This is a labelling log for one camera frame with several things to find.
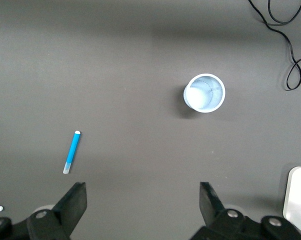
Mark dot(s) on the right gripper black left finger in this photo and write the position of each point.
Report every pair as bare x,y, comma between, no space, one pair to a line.
70,207

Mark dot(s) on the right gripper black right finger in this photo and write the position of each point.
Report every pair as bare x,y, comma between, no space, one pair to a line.
210,207

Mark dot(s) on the blue marker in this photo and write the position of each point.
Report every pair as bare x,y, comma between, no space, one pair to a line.
73,150

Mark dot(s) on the white box device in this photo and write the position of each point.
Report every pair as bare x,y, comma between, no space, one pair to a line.
300,195

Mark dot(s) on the light blue plastic cup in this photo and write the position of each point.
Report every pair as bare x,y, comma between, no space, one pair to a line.
203,100

